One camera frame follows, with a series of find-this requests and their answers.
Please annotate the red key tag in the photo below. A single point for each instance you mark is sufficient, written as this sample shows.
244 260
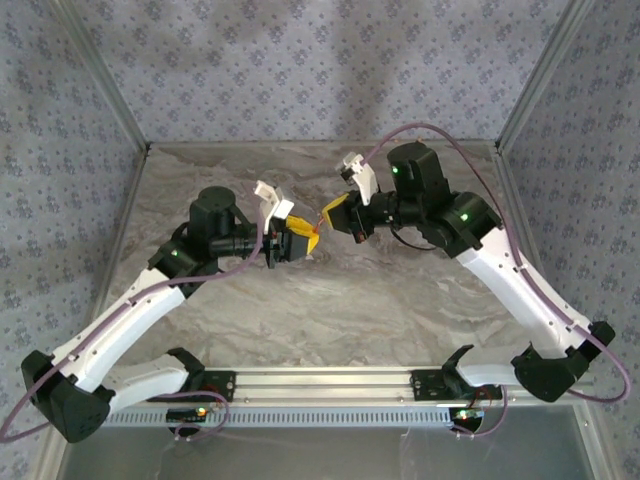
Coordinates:
317 227

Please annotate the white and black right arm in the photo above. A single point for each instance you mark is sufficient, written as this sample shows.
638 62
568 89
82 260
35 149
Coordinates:
505 280

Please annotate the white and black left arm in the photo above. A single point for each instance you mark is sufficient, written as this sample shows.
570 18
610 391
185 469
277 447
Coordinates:
125 320

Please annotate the small circuit board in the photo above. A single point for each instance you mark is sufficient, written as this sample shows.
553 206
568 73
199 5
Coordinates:
467 414
187 414

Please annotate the grey metal sheet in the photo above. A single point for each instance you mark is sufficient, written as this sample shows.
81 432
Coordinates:
325 455

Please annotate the thin aluminium edge rail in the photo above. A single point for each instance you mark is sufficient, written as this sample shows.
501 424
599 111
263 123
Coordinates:
300 144

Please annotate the aluminium table edge rail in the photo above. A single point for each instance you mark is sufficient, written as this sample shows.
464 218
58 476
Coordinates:
140 157
596 450

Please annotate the aluminium mounting rail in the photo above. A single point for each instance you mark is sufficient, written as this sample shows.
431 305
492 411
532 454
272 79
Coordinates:
325 385

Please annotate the black mount plate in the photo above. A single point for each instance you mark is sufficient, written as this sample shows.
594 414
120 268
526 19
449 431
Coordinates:
425 385
225 385

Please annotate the aluminium frame post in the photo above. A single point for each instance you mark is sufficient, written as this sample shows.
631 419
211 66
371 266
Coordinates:
105 70
542 70

